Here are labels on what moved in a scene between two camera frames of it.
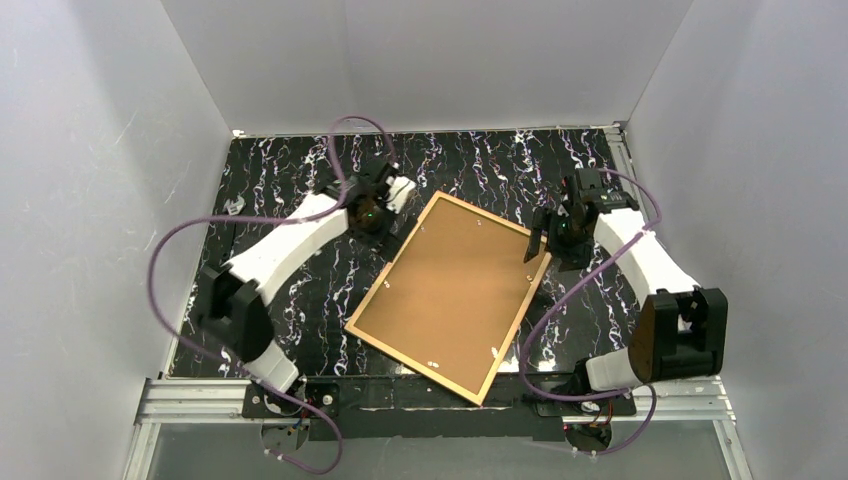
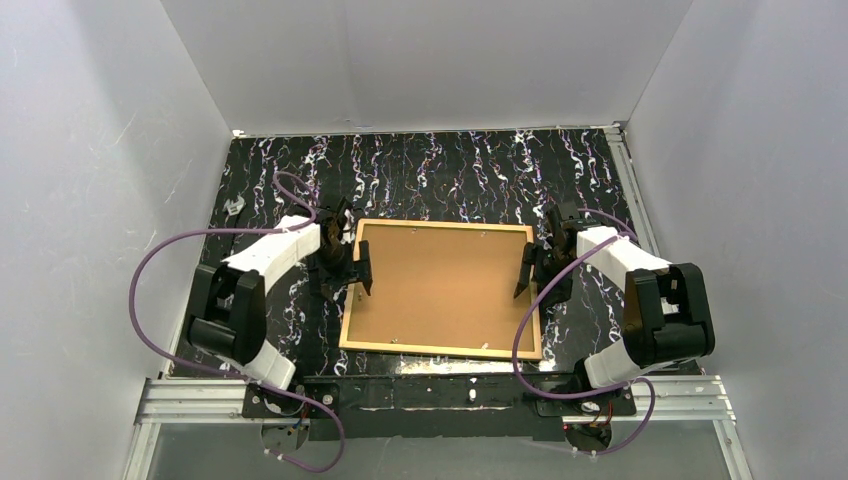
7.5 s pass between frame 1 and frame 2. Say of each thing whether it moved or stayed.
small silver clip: stayed
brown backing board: moved
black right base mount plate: stayed
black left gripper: moved
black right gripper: moved
